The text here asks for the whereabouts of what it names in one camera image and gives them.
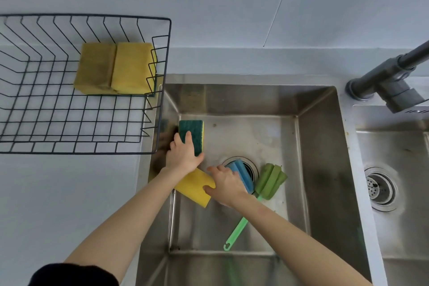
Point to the person's right hand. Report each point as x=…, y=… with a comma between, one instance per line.
x=229, y=188

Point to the person's left hand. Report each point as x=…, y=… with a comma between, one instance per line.
x=181, y=160

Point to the person's left thumb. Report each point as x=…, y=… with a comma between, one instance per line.
x=200, y=158

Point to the person's right thumb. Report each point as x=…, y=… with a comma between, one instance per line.
x=209, y=189

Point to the green and yellow scouring sponge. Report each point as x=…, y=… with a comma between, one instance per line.
x=195, y=131

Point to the person's left forearm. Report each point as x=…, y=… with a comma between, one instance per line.
x=134, y=215

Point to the person's right forearm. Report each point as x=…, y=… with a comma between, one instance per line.
x=295, y=238

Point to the blue sponge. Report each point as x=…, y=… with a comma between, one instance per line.
x=244, y=173

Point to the steel sink drain strainer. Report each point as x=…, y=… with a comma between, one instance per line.
x=380, y=190
x=251, y=165

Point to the large yellow sponge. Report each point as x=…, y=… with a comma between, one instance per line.
x=132, y=67
x=95, y=67

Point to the stainless steel double sink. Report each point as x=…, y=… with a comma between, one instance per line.
x=321, y=161

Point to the black sleeve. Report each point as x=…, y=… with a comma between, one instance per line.
x=73, y=275

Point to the dark grey faucet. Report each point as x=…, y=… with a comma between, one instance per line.
x=385, y=84

